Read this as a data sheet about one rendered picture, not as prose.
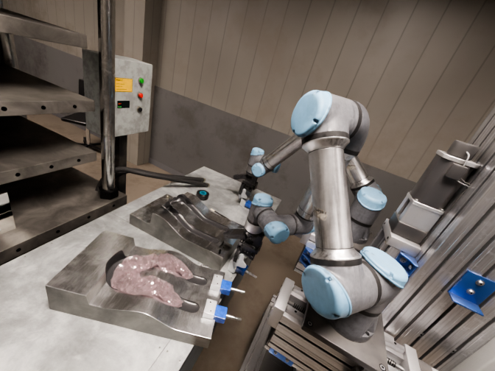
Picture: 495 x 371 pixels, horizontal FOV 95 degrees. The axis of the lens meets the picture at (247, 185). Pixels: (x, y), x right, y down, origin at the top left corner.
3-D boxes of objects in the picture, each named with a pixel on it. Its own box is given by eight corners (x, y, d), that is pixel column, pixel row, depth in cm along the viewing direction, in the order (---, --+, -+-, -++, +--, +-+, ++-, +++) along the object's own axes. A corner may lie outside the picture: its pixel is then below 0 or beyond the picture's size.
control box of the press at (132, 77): (143, 252, 195) (157, 66, 131) (112, 275, 169) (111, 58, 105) (123, 241, 201) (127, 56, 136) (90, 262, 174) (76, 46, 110)
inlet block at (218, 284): (243, 291, 90) (247, 282, 88) (241, 302, 85) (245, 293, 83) (211, 283, 89) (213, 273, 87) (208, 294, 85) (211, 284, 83)
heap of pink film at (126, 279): (195, 271, 89) (198, 256, 85) (179, 313, 73) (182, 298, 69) (130, 253, 88) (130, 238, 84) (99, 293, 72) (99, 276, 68)
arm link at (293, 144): (339, 125, 94) (257, 183, 121) (343, 124, 103) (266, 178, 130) (323, 102, 94) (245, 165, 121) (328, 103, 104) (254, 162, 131)
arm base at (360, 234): (365, 232, 114) (376, 216, 110) (367, 249, 101) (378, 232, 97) (336, 219, 118) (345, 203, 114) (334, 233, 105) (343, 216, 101)
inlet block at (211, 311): (240, 317, 80) (244, 308, 78) (239, 331, 76) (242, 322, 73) (204, 308, 80) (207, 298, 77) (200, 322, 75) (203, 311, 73)
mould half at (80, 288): (222, 281, 95) (228, 263, 90) (207, 348, 71) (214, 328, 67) (104, 250, 93) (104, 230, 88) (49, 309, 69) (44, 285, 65)
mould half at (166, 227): (241, 240, 121) (248, 220, 115) (219, 272, 98) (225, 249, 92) (166, 202, 132) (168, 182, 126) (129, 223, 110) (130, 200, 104)
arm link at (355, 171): (360, 216, 111) (307, 118, 110) (362, 205, 123) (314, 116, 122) (387, 207, 104) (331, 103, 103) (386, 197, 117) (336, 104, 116)
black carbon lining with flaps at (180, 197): (230, 230, 114) (234, 216, 110) (214, 249, 100) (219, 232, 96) (173, 202, 122) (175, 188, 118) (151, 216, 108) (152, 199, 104)
